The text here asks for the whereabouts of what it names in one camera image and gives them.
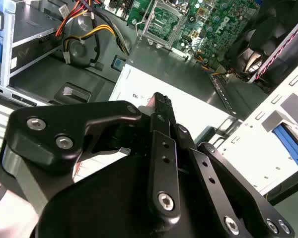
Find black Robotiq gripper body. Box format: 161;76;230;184
36;155;222;238

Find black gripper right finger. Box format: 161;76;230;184
163;95;296;238

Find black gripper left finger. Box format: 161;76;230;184
0;92;181;225

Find hard disk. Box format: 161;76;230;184
273;122;298;172

